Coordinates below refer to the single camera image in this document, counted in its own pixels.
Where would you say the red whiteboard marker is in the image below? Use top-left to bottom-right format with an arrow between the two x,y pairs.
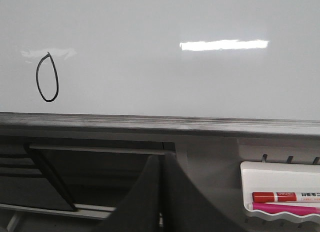
252,192 -> 320,203

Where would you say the white marker holder tray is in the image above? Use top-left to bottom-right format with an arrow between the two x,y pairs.
240,161 -> 320,224

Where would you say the grey fabric storage organizer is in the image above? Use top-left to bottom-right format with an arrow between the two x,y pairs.
0,137 -> 176,211

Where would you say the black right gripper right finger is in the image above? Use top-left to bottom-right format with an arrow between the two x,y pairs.
162,153 -> 245,231

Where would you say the white whiteboard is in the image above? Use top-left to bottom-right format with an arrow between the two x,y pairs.
0,0 -> 320,120

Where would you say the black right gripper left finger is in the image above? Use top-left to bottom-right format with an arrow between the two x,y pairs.
97,156 -> 161,231

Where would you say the grey aluminium whiteboard tray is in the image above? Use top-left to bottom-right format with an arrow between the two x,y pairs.
0,112 -> 320,137

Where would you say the pink whiteboard marker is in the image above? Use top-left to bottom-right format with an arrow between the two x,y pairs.
248,202 -> 320,216

